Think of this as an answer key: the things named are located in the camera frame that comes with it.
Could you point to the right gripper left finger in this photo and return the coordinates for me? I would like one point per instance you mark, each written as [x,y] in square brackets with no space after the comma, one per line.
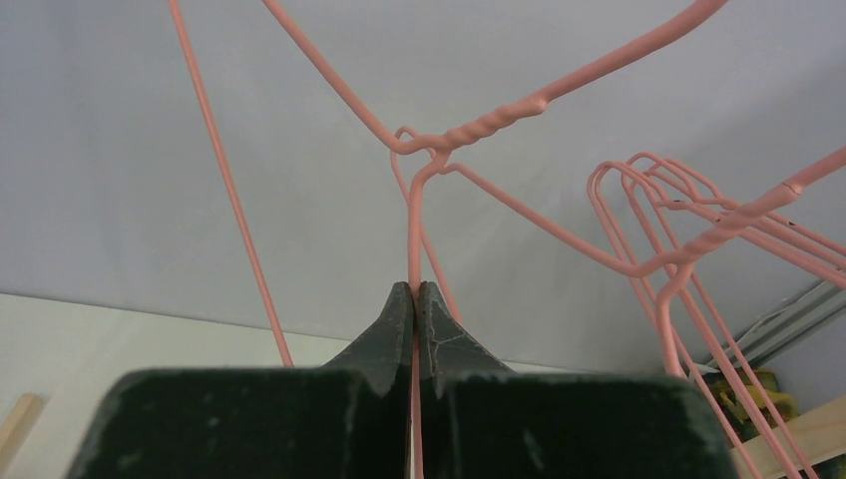
[348,418]

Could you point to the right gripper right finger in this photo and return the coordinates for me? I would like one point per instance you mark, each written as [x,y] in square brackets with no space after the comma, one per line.
[481,419]

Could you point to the aluminium frame rail right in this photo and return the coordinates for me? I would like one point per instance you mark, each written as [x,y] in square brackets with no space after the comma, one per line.
[794,320]

